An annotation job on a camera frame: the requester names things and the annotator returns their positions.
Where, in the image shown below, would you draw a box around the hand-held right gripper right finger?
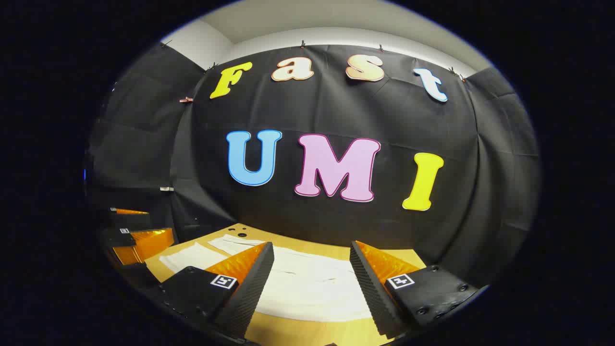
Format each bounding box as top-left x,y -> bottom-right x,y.
349,240 -> 480,338

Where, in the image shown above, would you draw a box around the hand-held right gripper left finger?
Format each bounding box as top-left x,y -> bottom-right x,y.
159,242 -> 275,340

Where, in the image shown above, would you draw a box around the white jeans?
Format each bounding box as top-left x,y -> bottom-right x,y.
159,234 -> 373,322

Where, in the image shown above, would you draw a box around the black backdrop cloth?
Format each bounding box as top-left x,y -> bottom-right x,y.
86,42 -> 542,289

